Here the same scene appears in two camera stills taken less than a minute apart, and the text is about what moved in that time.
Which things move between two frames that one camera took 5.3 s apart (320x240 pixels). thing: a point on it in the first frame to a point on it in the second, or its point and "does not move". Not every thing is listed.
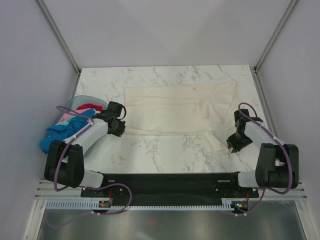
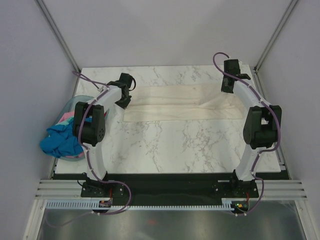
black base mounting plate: (170, 187) does not move
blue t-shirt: (61, 132) does not move
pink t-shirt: (72, 113) does not move
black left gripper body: (119, 129) to (124, 102)
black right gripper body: (238, 141) to (225, 89)
